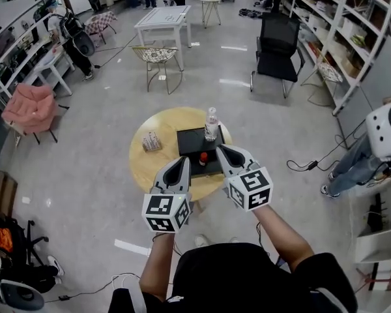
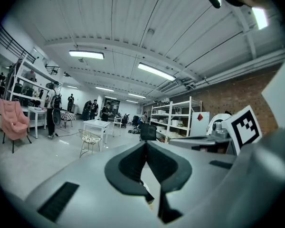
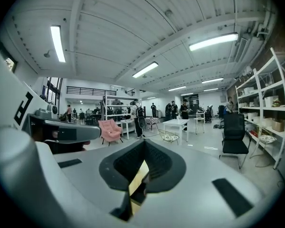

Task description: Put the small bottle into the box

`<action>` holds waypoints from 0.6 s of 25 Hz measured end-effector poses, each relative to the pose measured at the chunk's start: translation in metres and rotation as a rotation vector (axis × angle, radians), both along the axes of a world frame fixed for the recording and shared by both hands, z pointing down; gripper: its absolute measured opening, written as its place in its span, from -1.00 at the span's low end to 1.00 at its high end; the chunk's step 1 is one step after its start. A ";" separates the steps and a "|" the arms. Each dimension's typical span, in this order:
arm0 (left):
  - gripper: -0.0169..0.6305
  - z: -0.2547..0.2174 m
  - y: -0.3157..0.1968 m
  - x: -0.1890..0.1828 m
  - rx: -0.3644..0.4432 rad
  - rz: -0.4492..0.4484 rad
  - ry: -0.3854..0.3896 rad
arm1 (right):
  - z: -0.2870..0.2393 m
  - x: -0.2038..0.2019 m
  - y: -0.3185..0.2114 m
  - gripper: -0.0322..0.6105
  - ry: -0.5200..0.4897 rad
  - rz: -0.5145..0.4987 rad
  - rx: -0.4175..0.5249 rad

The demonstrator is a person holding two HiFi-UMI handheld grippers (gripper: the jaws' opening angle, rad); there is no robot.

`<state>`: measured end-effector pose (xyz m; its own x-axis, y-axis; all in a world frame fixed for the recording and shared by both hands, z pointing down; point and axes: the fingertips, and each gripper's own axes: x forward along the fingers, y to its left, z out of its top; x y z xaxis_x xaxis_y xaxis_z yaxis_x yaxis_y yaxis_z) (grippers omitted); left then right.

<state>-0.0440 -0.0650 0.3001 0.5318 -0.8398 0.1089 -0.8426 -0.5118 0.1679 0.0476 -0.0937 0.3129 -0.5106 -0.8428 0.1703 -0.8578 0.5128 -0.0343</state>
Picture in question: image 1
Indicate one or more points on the person's right forearm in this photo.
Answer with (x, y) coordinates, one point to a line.
(280, 236)

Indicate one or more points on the white desk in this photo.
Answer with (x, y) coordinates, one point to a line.
(49, 64)

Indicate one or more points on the dark device blue screen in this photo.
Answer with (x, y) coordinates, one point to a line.
(281, 261)

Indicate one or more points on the person's right white shoe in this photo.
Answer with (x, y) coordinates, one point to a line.
(234, 239)

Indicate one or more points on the person's black shirt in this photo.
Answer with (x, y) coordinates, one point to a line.
(234, 282)

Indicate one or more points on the white socket plate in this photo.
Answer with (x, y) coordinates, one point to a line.
(25, 200)

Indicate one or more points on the black office chair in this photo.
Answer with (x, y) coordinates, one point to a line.
(278, 47)

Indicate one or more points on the round yellow wooden table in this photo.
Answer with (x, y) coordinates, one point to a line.
(150, 168)

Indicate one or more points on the low white shelf unit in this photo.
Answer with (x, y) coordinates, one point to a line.
(374, 246)

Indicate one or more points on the pink armchair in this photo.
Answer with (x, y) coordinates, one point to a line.
(31, 109)

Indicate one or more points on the checked cloth table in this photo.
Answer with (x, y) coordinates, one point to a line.
(101, 21)

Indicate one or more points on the small black adapter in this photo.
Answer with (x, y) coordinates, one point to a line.
(63, 297)

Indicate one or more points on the person's white shoe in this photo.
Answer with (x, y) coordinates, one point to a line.
(234, 239)
(201, 240)

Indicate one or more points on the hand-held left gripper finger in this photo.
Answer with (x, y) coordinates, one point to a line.
(186, 181)
(163, 178)

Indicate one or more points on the black tray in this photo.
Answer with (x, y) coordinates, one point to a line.
(195, 142)

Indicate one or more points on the small red bottle cap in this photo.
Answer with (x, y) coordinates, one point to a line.
(203, 157)

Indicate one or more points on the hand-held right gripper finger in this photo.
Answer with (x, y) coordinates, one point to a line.
(224, 166)
(247, 158)

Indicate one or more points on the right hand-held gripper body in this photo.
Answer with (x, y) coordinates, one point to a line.
(252, 189)

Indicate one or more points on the black power adapter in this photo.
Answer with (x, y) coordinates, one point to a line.
(312, 165)

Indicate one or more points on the black bag orange print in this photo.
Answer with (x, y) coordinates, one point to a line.
(3, 236)

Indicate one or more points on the person's left forearm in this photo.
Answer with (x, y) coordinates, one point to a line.
(156, 266)

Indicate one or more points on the brown wooden board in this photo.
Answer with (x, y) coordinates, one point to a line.
(3, 194)

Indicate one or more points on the person's left white shoe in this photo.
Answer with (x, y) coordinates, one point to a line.
(201, 240)

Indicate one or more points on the dark hard-shell backpack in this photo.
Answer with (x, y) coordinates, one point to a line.
(83, 42)

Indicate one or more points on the black swivel chair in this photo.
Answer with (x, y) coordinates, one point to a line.
(36, 243)

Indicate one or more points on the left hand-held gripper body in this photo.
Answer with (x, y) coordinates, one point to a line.
(164, 209)

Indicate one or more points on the white hard-shell backpack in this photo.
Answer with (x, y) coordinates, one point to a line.
(382, 129)

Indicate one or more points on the clear plastic water bottle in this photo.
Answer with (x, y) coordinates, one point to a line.
(211, 127)

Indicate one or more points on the white square table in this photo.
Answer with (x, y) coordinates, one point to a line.
(164, 16)

